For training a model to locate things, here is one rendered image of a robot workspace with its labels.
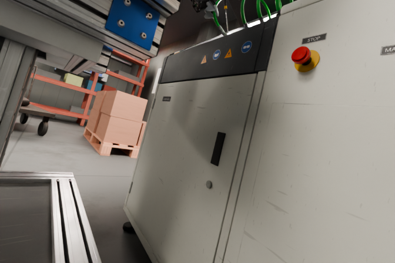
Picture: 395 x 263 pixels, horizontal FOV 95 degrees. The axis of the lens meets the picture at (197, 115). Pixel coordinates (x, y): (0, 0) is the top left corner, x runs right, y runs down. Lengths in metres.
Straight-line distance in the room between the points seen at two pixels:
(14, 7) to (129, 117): 2.17
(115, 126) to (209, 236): 2.10
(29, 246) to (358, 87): 0.81
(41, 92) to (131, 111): 5.04
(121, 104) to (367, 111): 2.37
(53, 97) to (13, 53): 6.77
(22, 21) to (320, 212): 0.63
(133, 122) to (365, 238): 2.43
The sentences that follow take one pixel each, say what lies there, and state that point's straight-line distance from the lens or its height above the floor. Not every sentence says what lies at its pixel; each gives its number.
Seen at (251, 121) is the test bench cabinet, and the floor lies 0.65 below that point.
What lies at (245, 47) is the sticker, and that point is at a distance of 0.62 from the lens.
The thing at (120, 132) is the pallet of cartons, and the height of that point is 0.30.
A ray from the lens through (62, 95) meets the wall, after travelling 7.34.
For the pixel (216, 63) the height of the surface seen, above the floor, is 0.84.
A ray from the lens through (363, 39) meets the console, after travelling 0.48.
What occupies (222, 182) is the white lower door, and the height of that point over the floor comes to 0.46.
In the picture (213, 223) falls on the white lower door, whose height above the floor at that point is 0.35.
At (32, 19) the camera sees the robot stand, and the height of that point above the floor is 0.71.
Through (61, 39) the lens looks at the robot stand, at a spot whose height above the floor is 0.70.
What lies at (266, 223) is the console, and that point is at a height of 0.43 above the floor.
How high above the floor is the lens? 0.59
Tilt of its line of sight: 4 degrees up
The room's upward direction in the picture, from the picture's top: 14 degrees clockwise
